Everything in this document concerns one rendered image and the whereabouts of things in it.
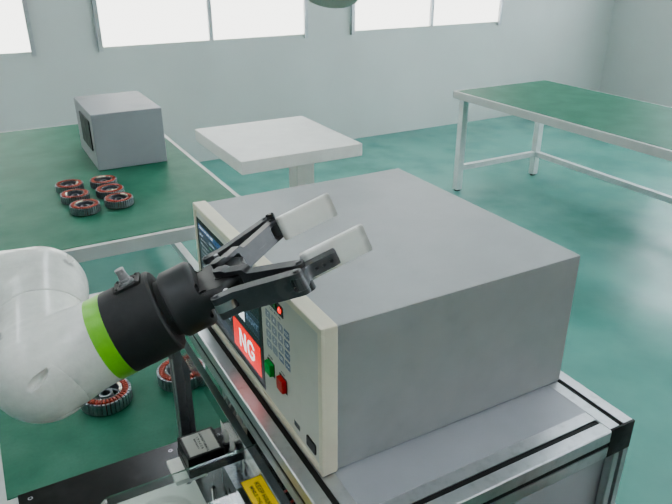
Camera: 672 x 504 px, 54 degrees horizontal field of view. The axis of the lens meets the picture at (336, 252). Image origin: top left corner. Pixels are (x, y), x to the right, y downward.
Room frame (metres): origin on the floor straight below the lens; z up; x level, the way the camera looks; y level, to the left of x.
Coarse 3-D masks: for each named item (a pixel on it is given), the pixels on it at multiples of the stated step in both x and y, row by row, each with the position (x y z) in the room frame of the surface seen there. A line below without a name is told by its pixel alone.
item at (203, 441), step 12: (204, 432) 0.90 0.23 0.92; (180, 444) 0.87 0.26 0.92; (192, 444) 0.87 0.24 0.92; (204, 444) 0.87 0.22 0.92; (216, 444) 0.87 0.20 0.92; (180, 456) 0.87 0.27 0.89; (192, 456) 0.84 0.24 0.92; (204, 456) 0.84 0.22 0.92; (216, 456) 0.85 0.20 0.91; (180, 468) 0.85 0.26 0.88
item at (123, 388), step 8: (120, 384) 1.22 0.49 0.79; (128, 384) 1.22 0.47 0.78; (104, 392) 1.21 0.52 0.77; (112, 392) 1.20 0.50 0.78; (120, 392) 1.19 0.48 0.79; (128, 392) 1.19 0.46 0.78; (96, 400) 1.16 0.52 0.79; (104, 400) 1.16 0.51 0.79; (112, 400) 1.16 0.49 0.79; (120, 400) 1.17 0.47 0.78; (128, 400) 1.19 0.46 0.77; (88, 408) 1.15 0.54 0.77; (96, 408) 1.14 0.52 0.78; (104, 408) 1.15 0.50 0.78; (112, 408) 1.15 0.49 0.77; (120, 408) 1.16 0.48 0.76
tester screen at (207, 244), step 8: (200, 232) 0.95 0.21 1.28; (200, 240) 0.95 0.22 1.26; (208, 240) 0.92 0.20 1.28; (200, 248) 0.96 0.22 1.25; (208, 248) 0.92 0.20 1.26; (216, 248) 0.88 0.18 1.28; (256, 312) 0.75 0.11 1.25; (232, 320) 0.84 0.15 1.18; (240, 320) 0.81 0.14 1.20; (224, 328) 0.88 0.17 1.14; (232, 328) 0.84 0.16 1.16; (248, 328) 0.78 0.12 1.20; (232, 336) 0.85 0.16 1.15; (256, 336) 0.76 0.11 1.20; (240, 352) 0.82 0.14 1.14
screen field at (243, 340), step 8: (240, 328) 0.81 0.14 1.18; (240, 336) 0.81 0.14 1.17; (248, 336) 0.78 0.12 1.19; (240, 344) 0.82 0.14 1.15; (248, 344) 0.79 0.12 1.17; (256, 344) 0.76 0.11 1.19; (248, 352) 0.79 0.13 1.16; (256, 352) 0.76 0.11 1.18; (248, 360) 0.79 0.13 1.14; (256, 360) 0.76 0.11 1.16; (256, 368) 0.76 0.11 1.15
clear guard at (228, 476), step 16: (256, 448) 0.70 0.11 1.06; (208, 464) 0.66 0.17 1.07; (224, 464) 0.66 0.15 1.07; (240, 464) 0.66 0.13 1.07; (256, 464) 0.66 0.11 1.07; (160, 480) 0.64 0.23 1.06; (176, 480) 0.64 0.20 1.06; (192, 480) 0.64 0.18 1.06; (208, 480) 0.64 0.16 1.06; (224, 480) 0.64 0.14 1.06; (240, 480) 0.64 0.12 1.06; (272, 480) 0.64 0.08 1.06; (112, 496) 0.61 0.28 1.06; (128, 496) 0.61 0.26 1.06; (144, 496) 0.61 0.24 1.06; (160, 496) 0.61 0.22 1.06; (176, 496) 0.61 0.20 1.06; (192, 496) 0.61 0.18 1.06; (208, 496) 0.61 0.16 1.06; (224, 496) 0.61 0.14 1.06; (240, 496) 0.61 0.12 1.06; (288, 496) 0.61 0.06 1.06
